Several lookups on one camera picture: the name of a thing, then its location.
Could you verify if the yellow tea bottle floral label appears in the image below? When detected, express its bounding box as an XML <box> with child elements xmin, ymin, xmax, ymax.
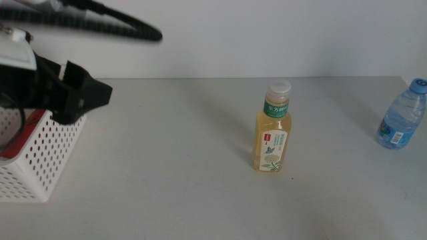
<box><xmin>252</xmin><ymin>79</ymin><xmax>293</xmax><ymax>173</ymax></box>

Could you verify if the thick black camera cable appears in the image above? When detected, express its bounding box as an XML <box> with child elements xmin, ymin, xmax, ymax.
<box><xmin>0</xmin><ymin>0</ymin><xmax>163</xmax><ymax>43</ymax></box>

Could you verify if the clear water bottle blue cap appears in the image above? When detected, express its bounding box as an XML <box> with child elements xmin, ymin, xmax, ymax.
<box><xmin>376</xmin><ymin>77</ymin><xmax>427</xmax><ymax>151</ymax></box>

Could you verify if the white perforated plastic basket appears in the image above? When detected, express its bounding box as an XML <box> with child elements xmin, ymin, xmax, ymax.
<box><xmin>0</xmin><ymin>106</ymin><xmax>88</xmax><ymax>204</ymax></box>

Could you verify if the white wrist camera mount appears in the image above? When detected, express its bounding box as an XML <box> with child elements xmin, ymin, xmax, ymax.
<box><xmin>0</xmin><ymin>26</ymin><xmax>38</xmax><ymax>72</ymax></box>

